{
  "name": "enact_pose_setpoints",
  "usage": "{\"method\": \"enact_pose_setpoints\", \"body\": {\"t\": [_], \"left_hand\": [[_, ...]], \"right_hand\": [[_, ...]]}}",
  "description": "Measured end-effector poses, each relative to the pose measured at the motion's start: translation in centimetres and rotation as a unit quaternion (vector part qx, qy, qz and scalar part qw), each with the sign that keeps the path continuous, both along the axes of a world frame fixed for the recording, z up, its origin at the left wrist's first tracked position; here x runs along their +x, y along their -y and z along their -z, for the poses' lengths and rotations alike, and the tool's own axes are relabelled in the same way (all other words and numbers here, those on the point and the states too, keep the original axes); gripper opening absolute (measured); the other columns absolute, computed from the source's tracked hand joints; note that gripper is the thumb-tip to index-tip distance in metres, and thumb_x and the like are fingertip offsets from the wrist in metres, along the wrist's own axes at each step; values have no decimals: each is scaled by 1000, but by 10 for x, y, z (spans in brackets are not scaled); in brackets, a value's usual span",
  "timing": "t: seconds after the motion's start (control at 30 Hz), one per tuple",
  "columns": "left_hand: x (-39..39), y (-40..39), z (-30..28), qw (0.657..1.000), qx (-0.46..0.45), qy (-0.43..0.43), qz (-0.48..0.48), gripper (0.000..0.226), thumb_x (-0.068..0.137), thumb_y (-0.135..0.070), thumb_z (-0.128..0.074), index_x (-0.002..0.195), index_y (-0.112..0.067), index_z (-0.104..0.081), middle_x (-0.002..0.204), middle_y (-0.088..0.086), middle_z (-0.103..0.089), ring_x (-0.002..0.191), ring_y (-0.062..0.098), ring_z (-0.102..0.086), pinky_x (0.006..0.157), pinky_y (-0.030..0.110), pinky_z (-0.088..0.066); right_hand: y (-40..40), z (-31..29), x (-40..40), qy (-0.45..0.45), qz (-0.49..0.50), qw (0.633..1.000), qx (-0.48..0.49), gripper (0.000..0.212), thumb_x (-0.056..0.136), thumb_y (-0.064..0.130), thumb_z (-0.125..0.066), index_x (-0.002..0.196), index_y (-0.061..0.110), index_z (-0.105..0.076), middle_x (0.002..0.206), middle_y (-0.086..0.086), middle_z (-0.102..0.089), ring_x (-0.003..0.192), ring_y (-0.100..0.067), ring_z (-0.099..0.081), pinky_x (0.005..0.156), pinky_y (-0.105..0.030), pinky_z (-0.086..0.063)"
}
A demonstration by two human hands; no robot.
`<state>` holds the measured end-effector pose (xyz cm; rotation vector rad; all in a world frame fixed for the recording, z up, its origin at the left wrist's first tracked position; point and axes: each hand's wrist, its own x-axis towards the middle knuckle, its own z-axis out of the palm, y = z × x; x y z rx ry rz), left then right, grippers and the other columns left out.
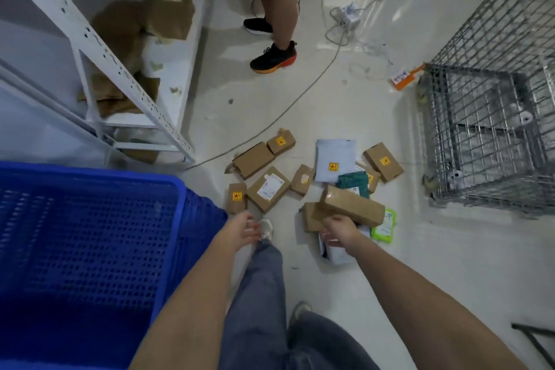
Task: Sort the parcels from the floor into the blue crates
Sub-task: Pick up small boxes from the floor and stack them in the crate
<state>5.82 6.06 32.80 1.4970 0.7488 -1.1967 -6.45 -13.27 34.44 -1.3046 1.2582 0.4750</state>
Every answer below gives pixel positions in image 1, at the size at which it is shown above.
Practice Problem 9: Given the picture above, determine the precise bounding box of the person's left hand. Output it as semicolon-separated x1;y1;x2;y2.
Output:
225;211;263;252

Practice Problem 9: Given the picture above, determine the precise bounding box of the person's right hand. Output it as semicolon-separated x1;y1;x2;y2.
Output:
320;214;366;257

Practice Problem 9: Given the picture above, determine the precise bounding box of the long brown cardboard box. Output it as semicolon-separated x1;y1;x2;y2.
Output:
320;184;386;228

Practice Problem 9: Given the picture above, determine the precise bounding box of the person's left forearm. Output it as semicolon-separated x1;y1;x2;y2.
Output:
129;229;249;370

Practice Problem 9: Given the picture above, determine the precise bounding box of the person's right forearm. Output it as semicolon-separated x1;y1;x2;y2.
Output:
347;235;528;370

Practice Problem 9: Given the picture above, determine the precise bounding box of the person's left grey shoe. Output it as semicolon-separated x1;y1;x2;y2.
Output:
258;217;274;243

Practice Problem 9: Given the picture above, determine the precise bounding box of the person's grey shoe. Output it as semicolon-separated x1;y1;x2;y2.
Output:
289;301;314;328
258;217;274;243

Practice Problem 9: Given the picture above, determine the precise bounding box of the white plastic packet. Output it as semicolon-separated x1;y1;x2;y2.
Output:
318;225;372;267

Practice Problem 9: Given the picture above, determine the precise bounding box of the pile of small cardboard parcels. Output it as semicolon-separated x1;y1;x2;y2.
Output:
224;128;405;234

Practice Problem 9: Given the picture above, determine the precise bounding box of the teal green packet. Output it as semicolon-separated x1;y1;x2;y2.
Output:
337;171;370;199

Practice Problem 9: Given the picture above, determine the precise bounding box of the green and white packet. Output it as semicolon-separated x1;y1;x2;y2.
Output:
371;208;397;244

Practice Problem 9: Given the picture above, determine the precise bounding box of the pale grey poly mailer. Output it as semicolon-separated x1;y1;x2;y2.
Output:
315;138;357;184

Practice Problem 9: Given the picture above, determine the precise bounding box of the person's left jeans leg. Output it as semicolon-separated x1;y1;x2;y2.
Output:
218;239;290;370

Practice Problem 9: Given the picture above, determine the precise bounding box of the person's jeans leg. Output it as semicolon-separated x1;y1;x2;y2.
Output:
285;311;381;370
218;239;290;370

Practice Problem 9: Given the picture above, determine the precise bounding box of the person's right grey shoe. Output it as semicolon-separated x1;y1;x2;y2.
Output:
289;301;314;328

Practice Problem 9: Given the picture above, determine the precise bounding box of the person's right jeans leg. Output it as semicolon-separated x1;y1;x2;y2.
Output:
285;311;381;370

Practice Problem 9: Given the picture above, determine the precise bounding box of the black shoe with orange sole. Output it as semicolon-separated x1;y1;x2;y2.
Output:
250;40;298;75

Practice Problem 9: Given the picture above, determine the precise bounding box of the orange and white tool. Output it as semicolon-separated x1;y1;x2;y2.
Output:
390;63;426;91

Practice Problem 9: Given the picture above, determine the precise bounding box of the blue plastic crate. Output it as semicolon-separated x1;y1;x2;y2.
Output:
0;161;229;370

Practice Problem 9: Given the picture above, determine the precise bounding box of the black shoe with white sole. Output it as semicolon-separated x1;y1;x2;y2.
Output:
243;17;274;36

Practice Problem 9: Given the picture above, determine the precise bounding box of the white power adapter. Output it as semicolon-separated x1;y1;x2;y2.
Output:
340;2;362;31

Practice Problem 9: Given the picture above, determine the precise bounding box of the white metal shelf rack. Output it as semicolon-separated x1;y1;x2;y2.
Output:
0;0;228;167

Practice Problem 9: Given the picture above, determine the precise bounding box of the long grey floor cable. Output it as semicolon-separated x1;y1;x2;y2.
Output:
184;25;349;171

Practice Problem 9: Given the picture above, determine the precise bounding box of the grey wire mesh cage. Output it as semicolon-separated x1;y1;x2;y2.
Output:
417;0;555;215

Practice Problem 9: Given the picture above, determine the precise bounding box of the black metal frame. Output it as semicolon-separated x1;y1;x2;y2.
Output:
511;322;555;369

